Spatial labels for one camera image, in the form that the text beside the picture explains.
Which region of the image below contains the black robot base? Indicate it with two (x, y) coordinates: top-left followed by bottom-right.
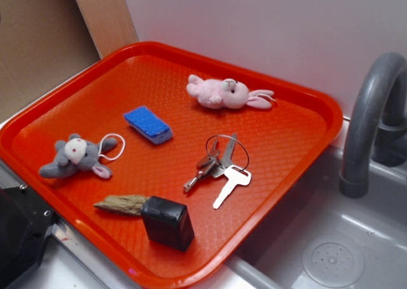
(1, 187), (55, 288)

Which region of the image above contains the black box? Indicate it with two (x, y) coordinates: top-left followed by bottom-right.
(141, 196), (195, 252)

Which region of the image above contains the small silver key bunch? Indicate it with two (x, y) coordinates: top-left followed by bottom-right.
(183, 133), (237, 193)

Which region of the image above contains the pink plush rabbit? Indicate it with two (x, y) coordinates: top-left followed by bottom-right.
(186, 74), (276, 110)

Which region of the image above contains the large silver key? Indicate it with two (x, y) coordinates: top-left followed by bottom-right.
(212, 165), (252, 210)

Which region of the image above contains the blue sponge block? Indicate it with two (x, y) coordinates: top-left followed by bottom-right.
(123, 106), (173, 145)

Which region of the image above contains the orange plastic tray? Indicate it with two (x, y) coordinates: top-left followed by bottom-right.
(1, 43), (343, 288)

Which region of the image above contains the brown wood piece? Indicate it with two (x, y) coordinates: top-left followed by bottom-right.
(93, 194), (149, 217)

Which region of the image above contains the grey plush mouse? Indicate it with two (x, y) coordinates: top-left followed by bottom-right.
(39, 133), (126, 179)

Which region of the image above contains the grey toy sink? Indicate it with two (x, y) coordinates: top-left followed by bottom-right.
(219, 144), (407, 289)

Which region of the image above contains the wooden board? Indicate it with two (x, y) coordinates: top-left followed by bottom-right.
(76, 0), (139, 58)

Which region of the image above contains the grey plastic faucet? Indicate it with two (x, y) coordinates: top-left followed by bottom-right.
(339, 52), (406, 198)

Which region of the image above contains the wire key ring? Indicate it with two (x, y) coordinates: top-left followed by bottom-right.
(205, 134), (251, 170)

